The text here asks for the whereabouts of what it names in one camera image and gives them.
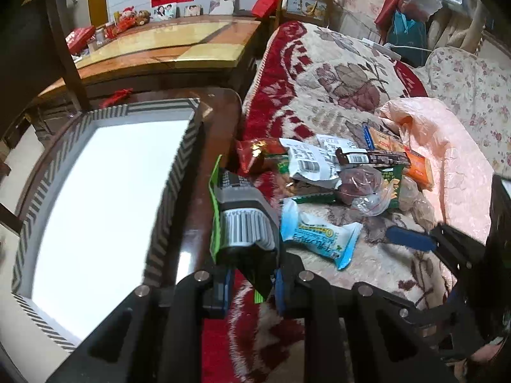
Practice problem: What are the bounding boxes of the blue cracker pack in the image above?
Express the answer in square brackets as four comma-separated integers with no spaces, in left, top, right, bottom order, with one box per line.
[363,124,405,152]

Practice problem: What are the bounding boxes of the plush toy figures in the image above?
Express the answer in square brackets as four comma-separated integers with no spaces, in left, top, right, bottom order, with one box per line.
[115,6,151,32]

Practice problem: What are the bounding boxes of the orange cracker pack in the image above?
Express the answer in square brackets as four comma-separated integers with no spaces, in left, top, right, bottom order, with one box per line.
[404,149,434,190]

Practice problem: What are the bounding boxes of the clear bag of plums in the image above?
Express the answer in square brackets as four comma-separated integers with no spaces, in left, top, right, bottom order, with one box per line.
[336,166,393,216]

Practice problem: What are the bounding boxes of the white barcode snack packet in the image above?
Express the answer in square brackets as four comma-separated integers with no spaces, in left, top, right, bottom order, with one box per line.
[279,134,365,190]

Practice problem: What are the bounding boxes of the red tassel ornament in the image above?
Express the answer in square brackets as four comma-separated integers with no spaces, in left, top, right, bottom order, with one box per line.
[100,88,133,109]

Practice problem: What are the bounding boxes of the red foil snack packet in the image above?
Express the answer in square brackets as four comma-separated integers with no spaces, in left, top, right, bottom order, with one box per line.
[236,138,287,176]

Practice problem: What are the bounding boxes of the wooden shelf rack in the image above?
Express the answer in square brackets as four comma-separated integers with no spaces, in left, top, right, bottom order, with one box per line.
[274,0,334,29]

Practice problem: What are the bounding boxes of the dark brown chocolate bar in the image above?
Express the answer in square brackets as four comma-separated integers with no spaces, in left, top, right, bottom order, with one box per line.
[335,148,410,168]

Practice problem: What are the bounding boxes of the dark wooden chair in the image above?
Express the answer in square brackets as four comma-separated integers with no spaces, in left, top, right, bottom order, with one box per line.
[0,0,244,288]

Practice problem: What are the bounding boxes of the green cracker snack packet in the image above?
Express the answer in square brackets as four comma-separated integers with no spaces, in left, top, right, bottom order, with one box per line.
[290,165,404,209]

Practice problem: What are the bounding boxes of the clear bag of brown snacks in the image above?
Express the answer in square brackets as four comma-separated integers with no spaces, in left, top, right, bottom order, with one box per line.
[398,175,437,232]

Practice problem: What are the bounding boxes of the pink plastic bag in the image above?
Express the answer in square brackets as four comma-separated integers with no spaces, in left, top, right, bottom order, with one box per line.
[377,97,494,243]

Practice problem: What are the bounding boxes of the blue milk sachima packet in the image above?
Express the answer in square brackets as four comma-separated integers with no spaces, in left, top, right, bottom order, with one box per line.
[281,199,363,271]

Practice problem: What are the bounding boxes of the grey green snack packet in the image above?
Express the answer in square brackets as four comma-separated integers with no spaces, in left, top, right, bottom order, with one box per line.
[208,158,281,304]

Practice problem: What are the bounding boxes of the framed wedding photo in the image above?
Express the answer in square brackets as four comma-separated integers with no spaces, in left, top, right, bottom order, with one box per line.
[209,0,236,16]

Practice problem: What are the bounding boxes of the chevron patterned white tray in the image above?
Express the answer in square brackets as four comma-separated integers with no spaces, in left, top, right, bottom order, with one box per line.
[11,98,200,352]

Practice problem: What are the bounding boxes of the red floral blanket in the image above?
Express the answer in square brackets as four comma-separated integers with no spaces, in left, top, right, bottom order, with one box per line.
[203,21,452,382]

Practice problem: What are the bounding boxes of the red gift bag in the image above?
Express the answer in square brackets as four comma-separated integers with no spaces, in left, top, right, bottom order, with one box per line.
[251,0,278,19]

